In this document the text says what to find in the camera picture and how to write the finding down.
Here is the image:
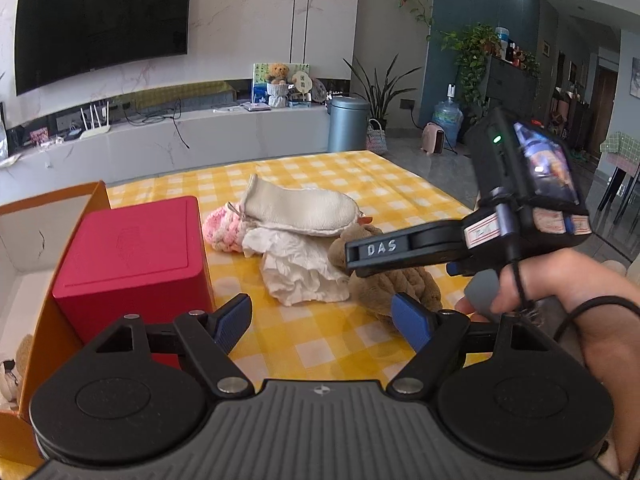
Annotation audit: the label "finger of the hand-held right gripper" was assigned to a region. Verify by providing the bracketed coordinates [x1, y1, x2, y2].
[351, 261, 451, 279]
[345, 217, 469, 269]

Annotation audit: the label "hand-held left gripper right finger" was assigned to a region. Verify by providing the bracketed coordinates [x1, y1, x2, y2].
[391, 292, 551, 395]

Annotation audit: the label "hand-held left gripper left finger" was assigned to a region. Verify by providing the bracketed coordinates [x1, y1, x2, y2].
[95, 294, 255, 397]

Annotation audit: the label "brown plush toy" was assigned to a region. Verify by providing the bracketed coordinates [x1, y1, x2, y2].
[327, 222, 443, 328]

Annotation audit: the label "white plastic bag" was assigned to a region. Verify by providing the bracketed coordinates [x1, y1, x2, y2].
[242, 227, 352, 307]

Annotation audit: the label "orange cardboard box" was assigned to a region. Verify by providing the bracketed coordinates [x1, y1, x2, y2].
[0, 180, 112, 467]

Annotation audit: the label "person's right forearm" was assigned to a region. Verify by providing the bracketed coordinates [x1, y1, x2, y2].
[552, 302, 640, 480]

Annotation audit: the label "person's right hand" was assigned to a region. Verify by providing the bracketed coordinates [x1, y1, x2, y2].
[455, 249, 640, 323]

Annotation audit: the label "yellow checkered tablecloth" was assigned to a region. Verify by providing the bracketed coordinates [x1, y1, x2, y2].
[0, 150, 493, 480]

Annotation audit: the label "pink white crocheted hat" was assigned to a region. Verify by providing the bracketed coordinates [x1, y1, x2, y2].
[202, 204, 251, 254]

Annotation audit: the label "pink space heater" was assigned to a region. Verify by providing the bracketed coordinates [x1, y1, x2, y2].
[422, 122, 449, 155]

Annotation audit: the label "blue water jug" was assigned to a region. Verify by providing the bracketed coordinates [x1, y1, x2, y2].
[432, 85, 464, 149]

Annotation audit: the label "dark sideboard cabinet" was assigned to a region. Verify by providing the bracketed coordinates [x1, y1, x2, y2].
[484, 54, 542, 122]

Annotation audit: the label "table with green checkered cloth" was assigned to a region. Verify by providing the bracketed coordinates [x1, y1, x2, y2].
[596, 130, 640, 223]

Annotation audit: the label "woven handbag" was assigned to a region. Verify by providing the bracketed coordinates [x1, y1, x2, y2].
[367, 119, 390, 155]

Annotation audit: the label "red box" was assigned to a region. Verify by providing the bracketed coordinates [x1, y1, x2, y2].
[52, 196, 217, 368]

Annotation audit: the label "grey blue trash can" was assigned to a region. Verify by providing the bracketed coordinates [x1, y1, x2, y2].
[327, 95, 371, 154]

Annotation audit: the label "green pothos plant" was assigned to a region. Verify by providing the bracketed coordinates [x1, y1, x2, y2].
[439, 22, 502, 128]

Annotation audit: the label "long leaf potted plant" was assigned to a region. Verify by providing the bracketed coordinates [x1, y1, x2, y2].
[342, 55, 422, 128]

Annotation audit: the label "white marble media console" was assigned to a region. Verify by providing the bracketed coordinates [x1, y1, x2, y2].
[0, 104, 332, 202]

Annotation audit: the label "round paper fan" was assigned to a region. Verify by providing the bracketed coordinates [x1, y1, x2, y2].
[292, 71, 314, 104]

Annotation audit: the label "small brown teddy bear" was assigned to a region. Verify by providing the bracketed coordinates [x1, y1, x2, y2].
[265, 62, 292, 86]

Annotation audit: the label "beige plush toy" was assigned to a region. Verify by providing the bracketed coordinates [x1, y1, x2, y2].
[0, 335, 34, 404]

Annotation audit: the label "white wifi router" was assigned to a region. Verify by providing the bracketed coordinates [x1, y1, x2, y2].
[79, 101, 112, 140]

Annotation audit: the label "black wrist strap cord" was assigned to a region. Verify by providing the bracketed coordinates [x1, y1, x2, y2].
[509, 262, 640, 343]

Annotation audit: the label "black cables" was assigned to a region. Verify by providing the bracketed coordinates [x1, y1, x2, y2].
[121, 99, 192, 151]

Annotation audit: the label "black wall television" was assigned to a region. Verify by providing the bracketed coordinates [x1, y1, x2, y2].
[14, 0, 194, 97]

